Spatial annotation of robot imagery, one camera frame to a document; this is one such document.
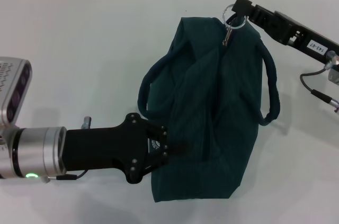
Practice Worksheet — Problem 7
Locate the left gripper cable with plug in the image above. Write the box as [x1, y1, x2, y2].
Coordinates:
[39, 169, 90, 184]

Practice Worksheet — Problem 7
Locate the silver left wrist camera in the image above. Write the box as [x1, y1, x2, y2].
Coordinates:
[0, 56, 33, 129]

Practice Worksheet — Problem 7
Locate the dark teal insulated lunch bag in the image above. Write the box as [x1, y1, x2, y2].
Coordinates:
[139, 3, 281, 203]

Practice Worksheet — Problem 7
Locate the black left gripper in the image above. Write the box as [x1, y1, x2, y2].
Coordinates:
[61, 112, 186, 184]

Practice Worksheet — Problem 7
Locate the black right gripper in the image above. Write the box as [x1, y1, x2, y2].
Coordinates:
[231, 0, 339, 66]

